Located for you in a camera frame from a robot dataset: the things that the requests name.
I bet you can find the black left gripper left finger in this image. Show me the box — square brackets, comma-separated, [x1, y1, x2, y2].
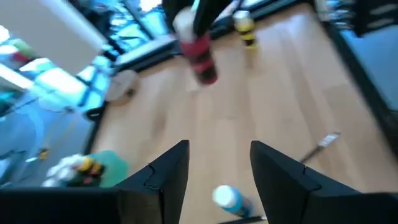
[0, 139, 190, 224]

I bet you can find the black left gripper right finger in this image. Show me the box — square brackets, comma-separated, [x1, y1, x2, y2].
[249, 140, 398, 224]

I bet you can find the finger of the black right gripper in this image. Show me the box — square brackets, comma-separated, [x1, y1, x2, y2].
[161, 0, 193, 23]
[192, 0, 233, 37]

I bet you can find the small dark red paint bottle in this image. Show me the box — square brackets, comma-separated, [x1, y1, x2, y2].
[173, 6, 220, 86]

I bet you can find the small cerulean blue paint bottle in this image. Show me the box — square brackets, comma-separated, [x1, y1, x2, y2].
[211, 184, 254, 220]

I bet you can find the teal translucent plastic bin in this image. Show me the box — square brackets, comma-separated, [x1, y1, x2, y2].
[42, 149, 130, 189]

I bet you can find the wide flat black paintbrush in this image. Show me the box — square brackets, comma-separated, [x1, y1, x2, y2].
[298, 131, 342, 165]

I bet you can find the yellow power plug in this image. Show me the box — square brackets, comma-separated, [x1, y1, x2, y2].
[36, 147, 51, 161]

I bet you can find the white shade wooden base lamp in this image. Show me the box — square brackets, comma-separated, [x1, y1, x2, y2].
[0, 0, 138, 104]

